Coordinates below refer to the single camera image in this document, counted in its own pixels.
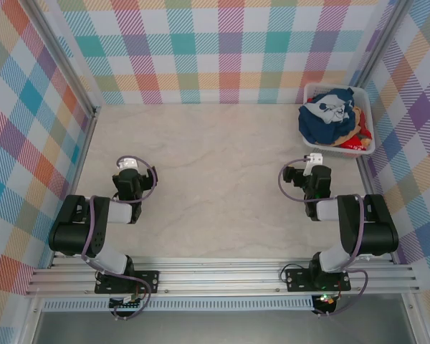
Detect navy blue t-shirt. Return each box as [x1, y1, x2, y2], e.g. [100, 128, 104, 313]
[298, 87, 355, 146]

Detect tan and red clothes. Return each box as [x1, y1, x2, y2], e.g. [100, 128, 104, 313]
[330, 127, 374, 151]

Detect tan t-shirt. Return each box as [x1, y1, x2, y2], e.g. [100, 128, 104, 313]
[350, 106, 369, 144]

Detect white plastic basket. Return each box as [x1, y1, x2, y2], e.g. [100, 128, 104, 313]
[302, 82, 376, 156]

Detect small circuit board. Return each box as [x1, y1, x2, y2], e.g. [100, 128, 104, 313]
[313, 293, 338, 307]
[109, 295, 144, 310]

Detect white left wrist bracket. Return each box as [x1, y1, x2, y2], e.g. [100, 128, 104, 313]
[116, 156, 139, 171]

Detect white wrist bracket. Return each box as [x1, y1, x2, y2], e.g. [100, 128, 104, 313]
[302, 153, 324, 176]
[116, 156, 139, 171]

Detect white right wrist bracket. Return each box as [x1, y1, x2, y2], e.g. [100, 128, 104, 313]
[302, 153, 324, 176]

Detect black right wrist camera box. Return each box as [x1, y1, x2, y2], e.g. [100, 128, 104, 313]
[282, 167, 305, 188]

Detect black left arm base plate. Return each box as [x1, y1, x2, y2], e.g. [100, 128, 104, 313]
[95, 270, 161, 295]

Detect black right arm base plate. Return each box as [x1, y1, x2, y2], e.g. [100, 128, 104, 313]
[285, 267, 352, 292]

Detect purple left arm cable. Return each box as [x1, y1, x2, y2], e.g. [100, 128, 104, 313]
[80, 156, 159, 320]

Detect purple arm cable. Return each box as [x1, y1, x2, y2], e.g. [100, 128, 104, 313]
[80, 156, 159, 320]
[278, 157, 368, 318]

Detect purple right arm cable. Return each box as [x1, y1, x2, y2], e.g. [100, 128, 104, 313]
[278, 157, 368, 318]

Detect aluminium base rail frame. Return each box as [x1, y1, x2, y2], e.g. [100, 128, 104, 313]
[24, 256, 420, 297]

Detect aluminium corner post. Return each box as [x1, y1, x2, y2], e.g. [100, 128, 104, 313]
[350, 0, 413, 90]
[24, 0, 102, 116]

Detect slotted grey cable duct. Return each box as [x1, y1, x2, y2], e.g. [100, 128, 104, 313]
[42, 299, 315, 312]

